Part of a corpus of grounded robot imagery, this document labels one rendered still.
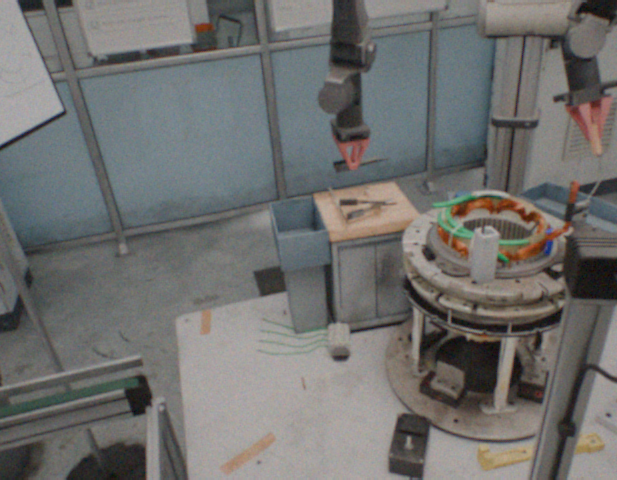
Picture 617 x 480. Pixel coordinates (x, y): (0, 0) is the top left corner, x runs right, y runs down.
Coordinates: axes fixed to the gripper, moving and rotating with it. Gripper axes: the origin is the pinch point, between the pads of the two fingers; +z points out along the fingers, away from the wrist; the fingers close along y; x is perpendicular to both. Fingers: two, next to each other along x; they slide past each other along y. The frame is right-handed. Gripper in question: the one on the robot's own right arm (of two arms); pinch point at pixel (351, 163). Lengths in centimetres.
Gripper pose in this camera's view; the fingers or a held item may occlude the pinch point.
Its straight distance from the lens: 119.0
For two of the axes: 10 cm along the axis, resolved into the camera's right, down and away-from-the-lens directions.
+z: 0.8, 8.5, 5.2
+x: 9.7, -1.8, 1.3
